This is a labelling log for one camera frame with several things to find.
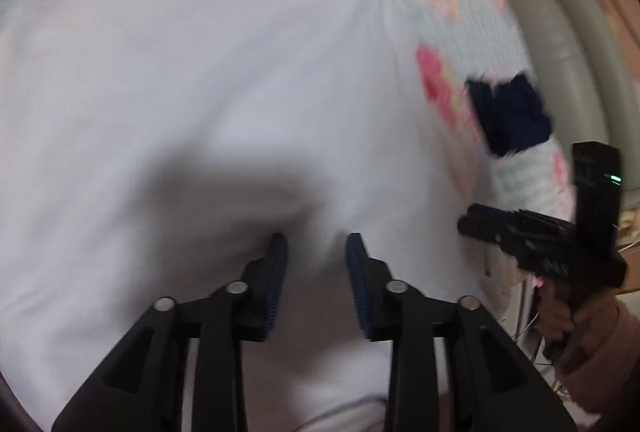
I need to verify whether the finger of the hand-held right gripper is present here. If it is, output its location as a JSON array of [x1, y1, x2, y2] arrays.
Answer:
[[457, 205, 532, 246]]

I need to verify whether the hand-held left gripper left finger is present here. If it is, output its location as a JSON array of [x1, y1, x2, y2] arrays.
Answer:
[[51, 233, 289, 432]]

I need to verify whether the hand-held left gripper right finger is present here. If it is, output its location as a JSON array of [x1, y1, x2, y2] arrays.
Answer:
[[345, 233, 581, 432]]

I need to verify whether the white shirt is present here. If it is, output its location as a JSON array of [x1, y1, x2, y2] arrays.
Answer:
[[0, 0, 526, 432]]

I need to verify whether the person's right hand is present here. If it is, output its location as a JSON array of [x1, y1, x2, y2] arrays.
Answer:
[[536, 284, 577, 344]]

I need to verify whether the navy folded garment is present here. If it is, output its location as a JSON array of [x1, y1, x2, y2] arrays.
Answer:
[[465, 72, 553, 157]]

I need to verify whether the grey padded bed headboard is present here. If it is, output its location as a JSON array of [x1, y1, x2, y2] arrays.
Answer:
[[480, 0, 640, 195]]

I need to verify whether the blue checked printed blanket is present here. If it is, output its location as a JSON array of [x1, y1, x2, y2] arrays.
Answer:
[[0, 0, 581, 313]]

